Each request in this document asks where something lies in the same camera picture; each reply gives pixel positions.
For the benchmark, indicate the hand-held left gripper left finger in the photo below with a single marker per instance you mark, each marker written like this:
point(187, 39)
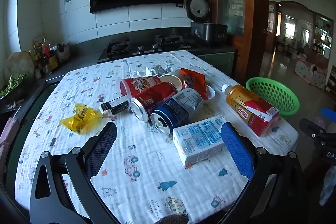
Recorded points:
point(101, 150)

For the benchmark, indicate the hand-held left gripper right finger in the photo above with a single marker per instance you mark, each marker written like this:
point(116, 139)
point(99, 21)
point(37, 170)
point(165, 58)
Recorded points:
point(237, 150)

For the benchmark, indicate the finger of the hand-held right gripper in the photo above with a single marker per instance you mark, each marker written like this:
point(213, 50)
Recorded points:
point(311, 127)
point(329, 114)

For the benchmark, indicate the green plastic basket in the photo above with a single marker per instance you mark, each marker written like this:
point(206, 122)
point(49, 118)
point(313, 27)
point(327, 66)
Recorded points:
point(288, 108)

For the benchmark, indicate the yellow plastic wrapper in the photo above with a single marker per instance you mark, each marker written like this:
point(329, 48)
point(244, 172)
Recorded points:
point(81, 119)

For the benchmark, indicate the white milk carton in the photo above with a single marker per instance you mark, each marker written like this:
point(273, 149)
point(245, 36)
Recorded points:
point(199, 140)

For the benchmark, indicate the orange drink bottle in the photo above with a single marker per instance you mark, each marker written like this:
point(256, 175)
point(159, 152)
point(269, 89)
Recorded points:
point(249, 106)

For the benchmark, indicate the black printed box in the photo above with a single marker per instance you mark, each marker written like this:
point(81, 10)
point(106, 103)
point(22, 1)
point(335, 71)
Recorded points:
point(118, 106)

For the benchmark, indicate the clear plastic lid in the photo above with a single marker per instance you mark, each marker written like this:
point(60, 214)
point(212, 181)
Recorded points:
point(210, 92)

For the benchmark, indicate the blue drink can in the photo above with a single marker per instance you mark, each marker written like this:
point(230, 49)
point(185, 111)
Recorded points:
point(181, 106)

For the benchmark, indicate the red printed plastic cup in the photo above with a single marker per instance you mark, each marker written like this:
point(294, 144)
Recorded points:
point(141, 83)

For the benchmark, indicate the red drink can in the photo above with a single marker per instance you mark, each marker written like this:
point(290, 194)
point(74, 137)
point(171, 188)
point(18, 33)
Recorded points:
point(157, 94)

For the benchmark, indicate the orange snack packet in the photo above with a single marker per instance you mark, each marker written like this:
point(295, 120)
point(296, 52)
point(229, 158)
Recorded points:
point(194, 81)

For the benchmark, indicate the white paper cup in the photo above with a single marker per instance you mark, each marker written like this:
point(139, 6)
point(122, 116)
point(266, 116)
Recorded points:
point(170, 79)

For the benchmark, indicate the pale cloth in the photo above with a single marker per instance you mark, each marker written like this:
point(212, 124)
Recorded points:
point(329, 187)

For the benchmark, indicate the white printed tablecloth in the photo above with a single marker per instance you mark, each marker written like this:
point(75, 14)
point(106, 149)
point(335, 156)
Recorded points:
point(136, 140)

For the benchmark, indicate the dotted playpen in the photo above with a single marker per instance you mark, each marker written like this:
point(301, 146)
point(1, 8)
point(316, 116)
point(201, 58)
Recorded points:
point(312, 75)

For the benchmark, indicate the glass display shelf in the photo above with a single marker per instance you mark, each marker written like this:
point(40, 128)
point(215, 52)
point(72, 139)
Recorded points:
point(323, 35)

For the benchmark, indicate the green base cabinet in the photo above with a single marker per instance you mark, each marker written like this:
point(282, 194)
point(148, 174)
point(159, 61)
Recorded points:
point(218, 62)

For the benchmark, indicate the brown knitted cloth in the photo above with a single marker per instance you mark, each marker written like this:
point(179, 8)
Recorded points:
point(174, 219)

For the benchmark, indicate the pinkish hanging cloth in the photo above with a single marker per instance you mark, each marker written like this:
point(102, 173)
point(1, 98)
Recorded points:
point(8, 140)

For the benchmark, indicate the black gas stove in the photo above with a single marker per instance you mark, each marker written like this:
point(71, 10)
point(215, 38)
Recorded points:
point(141, 52)

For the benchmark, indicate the green leafy vegetables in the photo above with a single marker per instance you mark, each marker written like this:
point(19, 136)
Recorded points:
point(11, 85)

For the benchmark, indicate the wooden glass-door cabinet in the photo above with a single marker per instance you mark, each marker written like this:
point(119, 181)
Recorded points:
point(245, 37)

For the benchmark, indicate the group of condiment bottles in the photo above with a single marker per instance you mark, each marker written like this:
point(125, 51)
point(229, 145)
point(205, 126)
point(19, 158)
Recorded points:
point(46, 52)

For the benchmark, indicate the round brown pumpkin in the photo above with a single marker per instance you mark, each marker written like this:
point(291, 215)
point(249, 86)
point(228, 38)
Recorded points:
point(18, 65)

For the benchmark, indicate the black rice cooker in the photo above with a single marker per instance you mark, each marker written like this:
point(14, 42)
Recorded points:
point(207, 32)

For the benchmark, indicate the wall socket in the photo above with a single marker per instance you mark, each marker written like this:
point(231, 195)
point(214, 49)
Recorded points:
point(179, 5)

